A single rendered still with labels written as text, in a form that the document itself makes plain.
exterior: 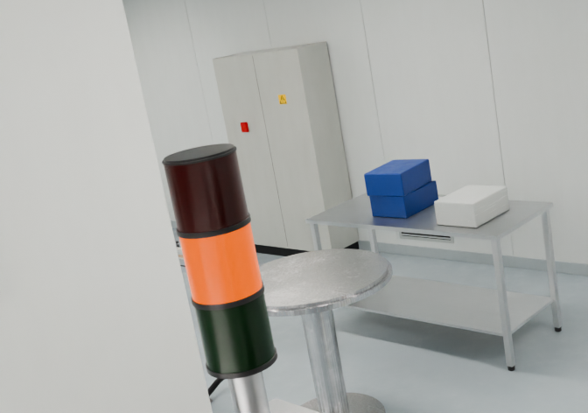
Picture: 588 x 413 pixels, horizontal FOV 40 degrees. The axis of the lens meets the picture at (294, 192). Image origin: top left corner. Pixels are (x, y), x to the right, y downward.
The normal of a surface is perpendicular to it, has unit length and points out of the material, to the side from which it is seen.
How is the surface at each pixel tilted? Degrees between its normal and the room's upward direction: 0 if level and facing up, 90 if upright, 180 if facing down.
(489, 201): 90
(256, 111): 90
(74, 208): 90
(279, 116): 90
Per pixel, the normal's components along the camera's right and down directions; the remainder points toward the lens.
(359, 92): -0.69, 0.28
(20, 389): 0.70, 0.04
